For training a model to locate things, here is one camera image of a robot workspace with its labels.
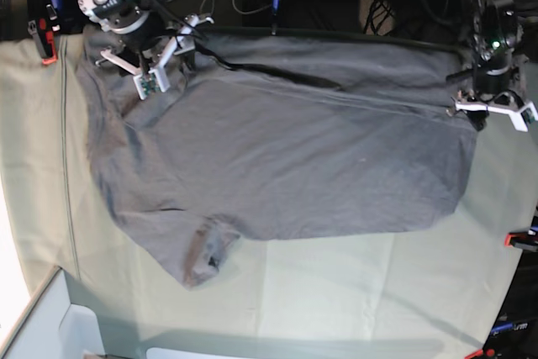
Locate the gripper image right arm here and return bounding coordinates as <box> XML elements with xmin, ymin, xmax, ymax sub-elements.
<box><xmin>446</xmin><ymin>65</ymin><xmax>525</xmax><ymax>132</ymax></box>

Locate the gripper image left arm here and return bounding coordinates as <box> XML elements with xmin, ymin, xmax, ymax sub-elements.
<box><xmin>117</xmin><ymin>22</ymin><xmax>198</xmax><ymax>68</ymax></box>

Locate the grey t-shirt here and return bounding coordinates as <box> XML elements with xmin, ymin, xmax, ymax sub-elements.
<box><xmin>76</xmin><ymin>27</ymin><xmax>477</xmax><ymax>288</ymax></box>

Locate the red black clamp left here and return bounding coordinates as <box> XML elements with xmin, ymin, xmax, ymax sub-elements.
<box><xmin>27</xmin><ymin>0</ymin><xmax>64</xmax><ymax>66</ymax></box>

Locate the red black clamp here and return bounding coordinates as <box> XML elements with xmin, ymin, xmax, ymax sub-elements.
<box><xmin>27</xmin><ymin>0</ymin><xmax>64</xmax><ymax>66</ymax></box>
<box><xmin>504</xmin><ymin>226</ymin><xmax>538</xmax><ymax>253</ymax></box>
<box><xmin>271</xmin><ymin>0</ymin><xmax>280</xmax><ymax>35</ymax></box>

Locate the red black clamp right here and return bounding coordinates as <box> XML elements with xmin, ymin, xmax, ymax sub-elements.
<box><xmin>504</xmin><ymin>226</ymin><xmax>538</xmax><ymax>253</ymax></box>

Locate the red black clamp middle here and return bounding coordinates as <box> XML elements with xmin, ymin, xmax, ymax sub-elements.
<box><xmin>271</xmin><ymin>0</ymin><xmax>280</xmax><ymax>35</ymax></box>

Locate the light green table cloth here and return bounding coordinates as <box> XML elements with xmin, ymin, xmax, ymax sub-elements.
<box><xmin>1</xmin><ymin>33</ymin><xmax>537</xmax><ymax>358</ymax></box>

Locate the red clamp bottom right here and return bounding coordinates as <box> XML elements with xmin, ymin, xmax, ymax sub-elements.
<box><xmin>465</xmin><ymin>348</ymin><xmax>497</xmax><ymax>359</ymax></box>

